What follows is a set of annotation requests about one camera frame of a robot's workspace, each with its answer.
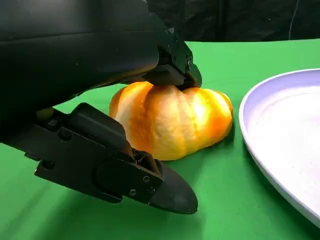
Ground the lilac plate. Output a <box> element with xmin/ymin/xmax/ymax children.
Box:
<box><xmin>238</xmin><ymin>68</ymin><xmax>320</xmax><ymax>228</ymax></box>

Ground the orange white toy bread roll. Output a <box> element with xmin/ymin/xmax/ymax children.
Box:
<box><xmin>109</xmin><ymin>81</ymin><xmax>234</xmax><ymax>161</ymax></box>

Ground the black backdrop curtain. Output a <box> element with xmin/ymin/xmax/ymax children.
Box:
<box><xmin>147</xmin><ymin>0</ymin><xmax>320</xmax><ymax>43</ymax></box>

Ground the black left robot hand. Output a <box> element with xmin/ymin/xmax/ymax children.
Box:
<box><xmin>0</xmin><ymin>0</ymin><xmax>203</xmax><ymax>215</ymax></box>

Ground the green table cloth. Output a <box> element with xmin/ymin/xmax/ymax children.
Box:
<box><xmin>0</xmin><ymin>38</ymin><xmax>320</xmax><ymax>240</ymax></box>

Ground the thin hanging backdrop cable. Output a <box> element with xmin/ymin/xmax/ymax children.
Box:
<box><xmin>288</xmin><ymin>0</ymin><xmax>300</xmax><ymax>39</ymax></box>

